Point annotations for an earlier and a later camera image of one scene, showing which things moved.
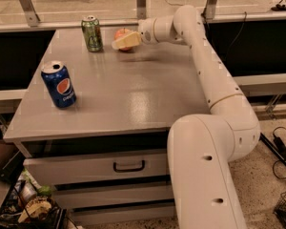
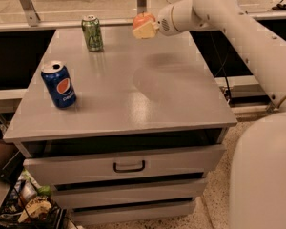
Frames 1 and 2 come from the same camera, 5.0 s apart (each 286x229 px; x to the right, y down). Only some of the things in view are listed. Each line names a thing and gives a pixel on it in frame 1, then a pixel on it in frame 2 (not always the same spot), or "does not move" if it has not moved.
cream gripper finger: x=128 y=40 to x=146 y=31
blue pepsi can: x=59 y=84 does not move
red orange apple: x=120 y=32 to x=141 y=19
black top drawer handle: x=129 y=170 does not move
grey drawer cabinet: x=106 y=157 does not move
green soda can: x=92 y=33 does not move
